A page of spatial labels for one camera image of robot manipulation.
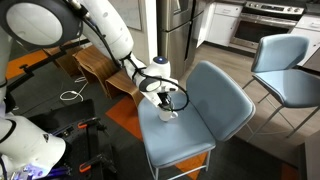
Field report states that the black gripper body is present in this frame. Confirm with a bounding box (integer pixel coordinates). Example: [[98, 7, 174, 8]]
[[157, 91, 174, 106]]

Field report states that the white cup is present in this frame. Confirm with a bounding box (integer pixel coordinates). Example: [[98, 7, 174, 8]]
[[158, 107, 179, 123]]

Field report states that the blue chair with cup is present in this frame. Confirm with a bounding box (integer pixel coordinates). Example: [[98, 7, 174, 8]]
[[137, 60, 257, 180]]

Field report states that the brown wooden stool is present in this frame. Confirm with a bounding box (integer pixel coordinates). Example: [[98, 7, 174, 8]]
[[72, 45, 122, 98], [104, 69, 146, 108], [43, 41, 88, 78]]

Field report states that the stainless steel fridge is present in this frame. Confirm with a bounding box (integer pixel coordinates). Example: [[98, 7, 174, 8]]
[[156, 0, 208, 80]]

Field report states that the white cabinet beside oven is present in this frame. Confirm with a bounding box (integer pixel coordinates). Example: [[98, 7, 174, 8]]
[[196, 2, 245, 48]]

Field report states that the black robot table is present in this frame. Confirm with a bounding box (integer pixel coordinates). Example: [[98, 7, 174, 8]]
[[28, 98, 118, 180]]

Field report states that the blue chair with dark back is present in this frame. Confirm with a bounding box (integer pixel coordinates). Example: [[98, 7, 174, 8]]
[[242, 33, 320, 143]]

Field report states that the stainless steel oven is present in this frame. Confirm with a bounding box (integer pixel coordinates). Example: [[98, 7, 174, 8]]
[[229, 0, 306, 51]]

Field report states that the white kitchen cabinet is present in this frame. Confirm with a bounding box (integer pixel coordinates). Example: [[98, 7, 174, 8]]
[[289, 13, 320, 68]]

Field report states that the orange handled black clamp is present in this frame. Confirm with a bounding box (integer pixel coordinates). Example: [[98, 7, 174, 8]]
[[77, 116, 110, 135], [78, 152, 118, 175]]

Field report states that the white floor cable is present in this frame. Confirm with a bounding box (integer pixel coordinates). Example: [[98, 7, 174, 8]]
[[59, 76, 90, 103]]

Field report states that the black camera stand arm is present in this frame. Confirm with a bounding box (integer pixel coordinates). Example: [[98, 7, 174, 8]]
[[5, 37, 92, 92]]

